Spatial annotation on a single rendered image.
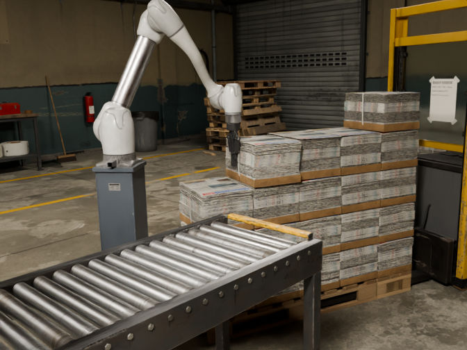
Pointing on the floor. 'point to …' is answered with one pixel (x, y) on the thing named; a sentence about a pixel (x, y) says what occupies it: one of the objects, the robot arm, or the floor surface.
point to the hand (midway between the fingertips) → (233, 160)
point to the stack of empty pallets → (241, 110)
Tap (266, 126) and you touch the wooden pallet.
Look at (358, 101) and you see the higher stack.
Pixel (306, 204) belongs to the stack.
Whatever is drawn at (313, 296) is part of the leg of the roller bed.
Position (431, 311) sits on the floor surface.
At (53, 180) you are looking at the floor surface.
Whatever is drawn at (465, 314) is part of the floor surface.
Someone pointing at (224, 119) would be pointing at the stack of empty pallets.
